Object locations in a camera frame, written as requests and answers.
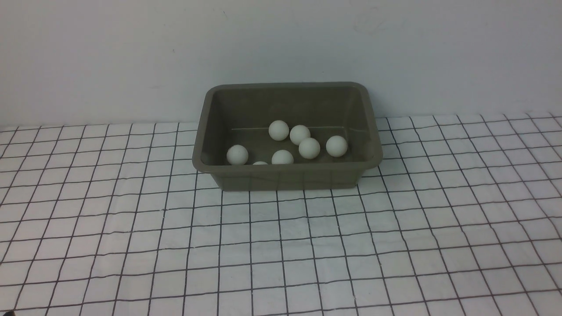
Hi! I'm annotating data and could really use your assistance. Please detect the white ping-pong ball hidden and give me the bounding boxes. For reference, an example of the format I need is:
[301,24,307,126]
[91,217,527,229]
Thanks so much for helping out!
[268,120,290,141]

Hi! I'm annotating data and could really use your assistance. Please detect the white ping-pong ball with logo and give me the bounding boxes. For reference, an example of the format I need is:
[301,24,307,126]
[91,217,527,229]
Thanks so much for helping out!
[289,125,311,146]

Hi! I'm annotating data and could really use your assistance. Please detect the white grid-pattern tablecloth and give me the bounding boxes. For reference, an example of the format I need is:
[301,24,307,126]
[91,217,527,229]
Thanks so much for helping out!
[0,113,562,316]

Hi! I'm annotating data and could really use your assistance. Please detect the olive green plastic bin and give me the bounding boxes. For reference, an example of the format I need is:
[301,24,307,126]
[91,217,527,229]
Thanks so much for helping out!
[191,82,384,191]

